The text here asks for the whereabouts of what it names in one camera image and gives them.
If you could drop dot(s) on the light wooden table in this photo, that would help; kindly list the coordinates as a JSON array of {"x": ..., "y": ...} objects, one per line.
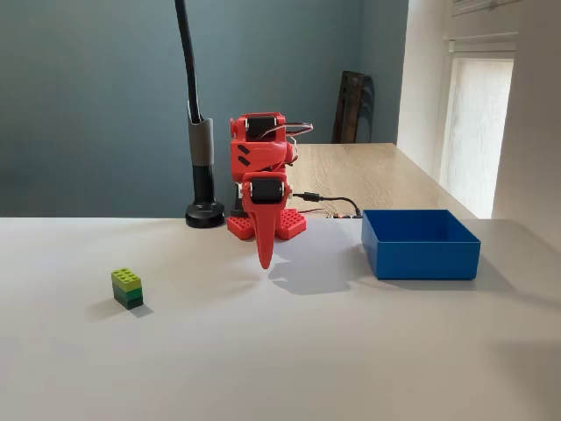
[{"x": 372, "y": 175}]

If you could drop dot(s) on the small controller circuit board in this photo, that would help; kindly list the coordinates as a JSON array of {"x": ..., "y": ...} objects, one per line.
[{"x": 344, "y": 216}]

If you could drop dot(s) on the red perforated robot base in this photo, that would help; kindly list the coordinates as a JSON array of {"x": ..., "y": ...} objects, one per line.
[{"x": 291, "y": 223}]

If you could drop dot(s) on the red robot arm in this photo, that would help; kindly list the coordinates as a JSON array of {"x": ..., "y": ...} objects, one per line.
[{"x": 258, "y": 151}]

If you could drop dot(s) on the lime green lego brick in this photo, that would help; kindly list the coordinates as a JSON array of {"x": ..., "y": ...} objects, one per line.
[{"x": 127, "y": 287}]

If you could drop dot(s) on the grey sleeve on stand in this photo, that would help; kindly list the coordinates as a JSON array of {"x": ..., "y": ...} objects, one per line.
[{"x": 201, "y": 144}]

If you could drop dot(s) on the blue plastic box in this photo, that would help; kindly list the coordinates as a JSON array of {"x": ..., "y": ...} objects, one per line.
[{"x": 421, "y": 261}]

